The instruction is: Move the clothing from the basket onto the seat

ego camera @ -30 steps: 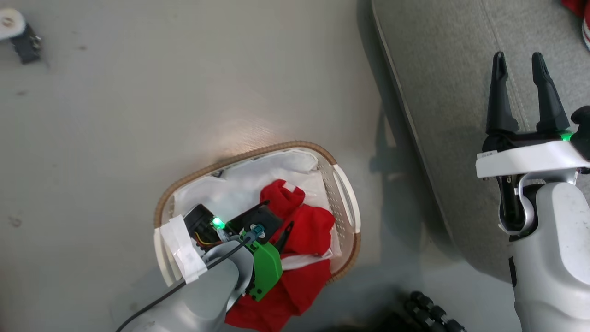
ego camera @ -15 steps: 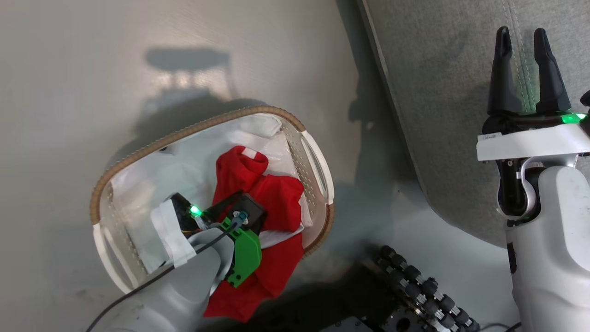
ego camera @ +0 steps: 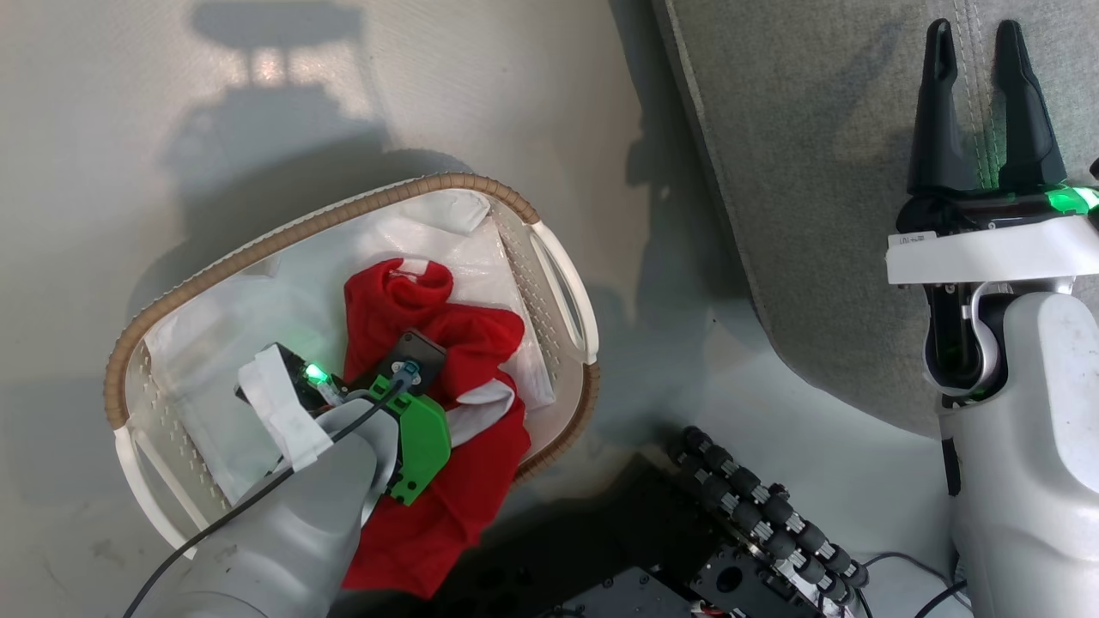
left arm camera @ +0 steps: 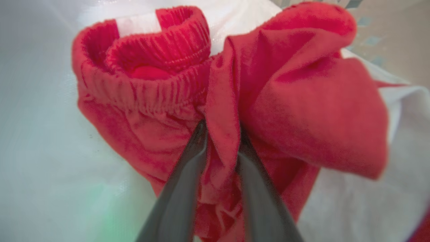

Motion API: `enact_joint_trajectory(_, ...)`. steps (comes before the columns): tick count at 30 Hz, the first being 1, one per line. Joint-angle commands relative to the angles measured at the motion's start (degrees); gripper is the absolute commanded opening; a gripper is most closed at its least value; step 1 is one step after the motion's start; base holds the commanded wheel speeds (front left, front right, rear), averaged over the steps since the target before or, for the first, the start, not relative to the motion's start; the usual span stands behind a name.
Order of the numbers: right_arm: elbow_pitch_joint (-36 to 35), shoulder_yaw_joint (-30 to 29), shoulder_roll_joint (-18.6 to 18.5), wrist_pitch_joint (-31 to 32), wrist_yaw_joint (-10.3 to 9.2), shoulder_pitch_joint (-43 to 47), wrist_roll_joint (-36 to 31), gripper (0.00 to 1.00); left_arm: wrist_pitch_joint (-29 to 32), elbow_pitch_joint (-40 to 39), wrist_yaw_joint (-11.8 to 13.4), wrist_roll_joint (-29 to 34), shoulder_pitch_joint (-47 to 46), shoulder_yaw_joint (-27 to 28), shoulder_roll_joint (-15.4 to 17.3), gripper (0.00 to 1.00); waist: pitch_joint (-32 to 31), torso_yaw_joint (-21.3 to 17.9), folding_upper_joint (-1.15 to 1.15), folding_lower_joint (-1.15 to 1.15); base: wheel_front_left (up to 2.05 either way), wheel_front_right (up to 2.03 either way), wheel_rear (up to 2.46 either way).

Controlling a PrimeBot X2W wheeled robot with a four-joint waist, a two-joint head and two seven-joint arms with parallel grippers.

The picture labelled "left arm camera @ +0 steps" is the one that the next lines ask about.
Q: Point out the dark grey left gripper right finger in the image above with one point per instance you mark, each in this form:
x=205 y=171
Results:
x=265 y=205

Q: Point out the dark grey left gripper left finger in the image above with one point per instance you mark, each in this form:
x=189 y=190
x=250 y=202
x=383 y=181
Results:
x=178 y=198

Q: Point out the red elastic-waist shorts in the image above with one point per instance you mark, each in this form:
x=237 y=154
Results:
x=285 y=101

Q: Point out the white cloth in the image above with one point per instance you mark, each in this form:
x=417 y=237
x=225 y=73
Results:
x=403 y=161

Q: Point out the woven-rim laundry basket white liner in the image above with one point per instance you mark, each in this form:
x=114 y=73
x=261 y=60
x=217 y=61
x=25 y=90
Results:
x=43 y=134

